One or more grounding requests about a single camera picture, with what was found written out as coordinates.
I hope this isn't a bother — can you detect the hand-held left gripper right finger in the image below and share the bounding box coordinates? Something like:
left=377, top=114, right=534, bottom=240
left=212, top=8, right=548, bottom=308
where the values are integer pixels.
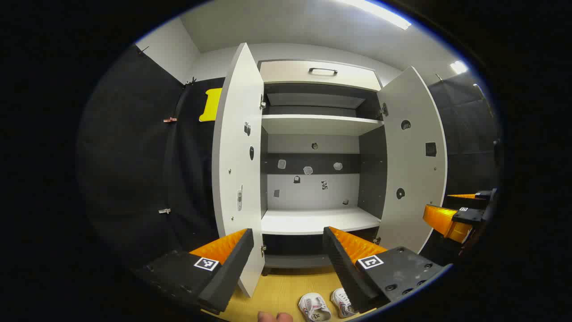
left=323, top=226, right=452, bottom=314

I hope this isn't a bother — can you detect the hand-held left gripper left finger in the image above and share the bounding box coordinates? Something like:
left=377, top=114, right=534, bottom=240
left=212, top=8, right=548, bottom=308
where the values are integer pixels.
left=134, top=228, right=254, bottom=314

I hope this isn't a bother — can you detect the white canvas shoe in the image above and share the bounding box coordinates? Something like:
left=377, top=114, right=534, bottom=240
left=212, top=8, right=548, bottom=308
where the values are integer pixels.
left=331, top=288, right=358, bottom=319
left=299, top=293, right=332, bottom=322

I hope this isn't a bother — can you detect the white shoe cabinet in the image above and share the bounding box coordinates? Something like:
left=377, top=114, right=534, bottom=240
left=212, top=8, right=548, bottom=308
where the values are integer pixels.
left=258, top=59, right=387, bottom=275

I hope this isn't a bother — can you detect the white cabinet drawer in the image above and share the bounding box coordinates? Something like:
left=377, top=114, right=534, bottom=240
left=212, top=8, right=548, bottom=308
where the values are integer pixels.
left=259, top=60, right=383, bottom=91

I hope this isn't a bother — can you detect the black backdrop cloth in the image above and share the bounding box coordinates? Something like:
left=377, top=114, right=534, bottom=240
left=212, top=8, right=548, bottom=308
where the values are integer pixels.
left=76, top=45, right=225, bottom=269
left=427, top=72, right=505, bottom=269

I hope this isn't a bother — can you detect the long ceiling light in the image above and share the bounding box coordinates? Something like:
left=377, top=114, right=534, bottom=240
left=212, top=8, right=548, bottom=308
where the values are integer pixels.
left=344, top=0, right=412, bottom=30

